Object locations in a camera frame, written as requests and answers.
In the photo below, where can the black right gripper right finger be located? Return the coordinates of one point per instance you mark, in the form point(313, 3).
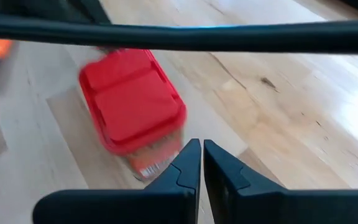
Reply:
point(259, 205)

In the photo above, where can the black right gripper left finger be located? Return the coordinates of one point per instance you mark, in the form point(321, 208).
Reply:
point(135, 205)

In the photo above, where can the red lid patterned spice tin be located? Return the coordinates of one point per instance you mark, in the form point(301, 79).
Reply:
point(132, 102)

